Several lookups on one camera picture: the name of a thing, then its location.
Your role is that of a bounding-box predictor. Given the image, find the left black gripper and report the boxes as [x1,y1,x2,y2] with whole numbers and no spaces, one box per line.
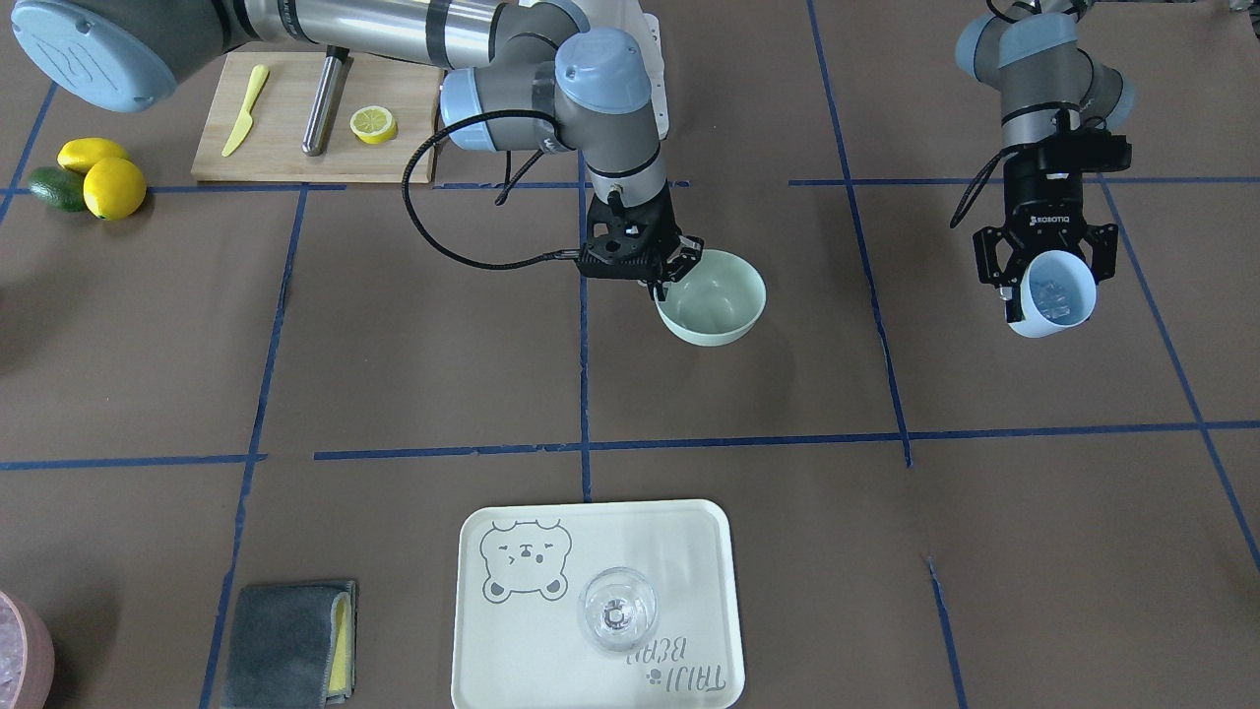
[973,133,1131,326]

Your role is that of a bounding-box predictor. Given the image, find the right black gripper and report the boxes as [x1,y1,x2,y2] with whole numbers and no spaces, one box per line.
[576,185,706,302]

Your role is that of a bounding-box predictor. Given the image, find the light blue plastic cup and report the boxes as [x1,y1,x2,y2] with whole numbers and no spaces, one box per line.
[1008,251,1097,340]

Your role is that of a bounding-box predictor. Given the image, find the clear ice cubes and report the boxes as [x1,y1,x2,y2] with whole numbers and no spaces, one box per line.
[1029,280,1077,326]

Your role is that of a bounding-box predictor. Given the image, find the light green bowl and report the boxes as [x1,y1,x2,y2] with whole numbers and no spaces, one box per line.
[656,248,769,348]

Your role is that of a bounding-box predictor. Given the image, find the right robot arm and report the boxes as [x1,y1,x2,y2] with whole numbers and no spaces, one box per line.
[10,1,706,302]

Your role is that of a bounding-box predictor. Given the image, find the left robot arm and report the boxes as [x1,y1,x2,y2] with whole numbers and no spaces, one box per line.
[951,1,1137,340]

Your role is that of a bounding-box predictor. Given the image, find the pink bowl of ice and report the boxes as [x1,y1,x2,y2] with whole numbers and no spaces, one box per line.
[1,592,55,708]

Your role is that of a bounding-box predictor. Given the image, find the lemon half slice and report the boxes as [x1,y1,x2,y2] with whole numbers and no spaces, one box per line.
[349,106,398,145]

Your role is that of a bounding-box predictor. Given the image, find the clear wine glass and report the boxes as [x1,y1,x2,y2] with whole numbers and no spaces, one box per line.
[580,565,659,654]

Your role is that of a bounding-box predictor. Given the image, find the cream bear tray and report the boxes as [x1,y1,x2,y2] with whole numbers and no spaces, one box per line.
[451,499,746,708]

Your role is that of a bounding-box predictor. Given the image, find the steel muddler black tip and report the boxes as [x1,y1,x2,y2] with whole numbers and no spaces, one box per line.
[301,45,349,157]

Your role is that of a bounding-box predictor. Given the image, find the wooden cutting board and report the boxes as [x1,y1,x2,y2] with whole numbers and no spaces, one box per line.
[192,50,445,185]

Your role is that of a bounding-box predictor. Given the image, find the yellow plastic knife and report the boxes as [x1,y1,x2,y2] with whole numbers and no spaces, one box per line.
[221,64,270,157]

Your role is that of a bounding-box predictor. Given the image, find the grey yellow folded cloth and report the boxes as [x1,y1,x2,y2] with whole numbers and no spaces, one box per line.
[221,579,358,708]

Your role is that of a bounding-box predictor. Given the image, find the yellow lemon lower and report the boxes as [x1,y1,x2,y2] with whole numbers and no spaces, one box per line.
[83,157,147,220]

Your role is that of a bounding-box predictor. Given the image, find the yellow lemon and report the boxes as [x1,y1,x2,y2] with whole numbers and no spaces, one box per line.
[57,136,130,176]
[83,157,147,220]

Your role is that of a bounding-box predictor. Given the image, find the yellow lemon upper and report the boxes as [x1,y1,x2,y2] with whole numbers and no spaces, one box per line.
[57,136,130,176]

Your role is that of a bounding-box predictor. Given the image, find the green lime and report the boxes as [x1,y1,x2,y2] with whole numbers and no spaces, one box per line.
[26,165,89,214]

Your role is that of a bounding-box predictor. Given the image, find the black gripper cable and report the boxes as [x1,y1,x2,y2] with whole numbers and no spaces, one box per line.
[401,108,592,272]

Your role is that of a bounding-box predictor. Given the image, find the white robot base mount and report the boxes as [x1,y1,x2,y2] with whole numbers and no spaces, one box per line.
[643,13,670,141]

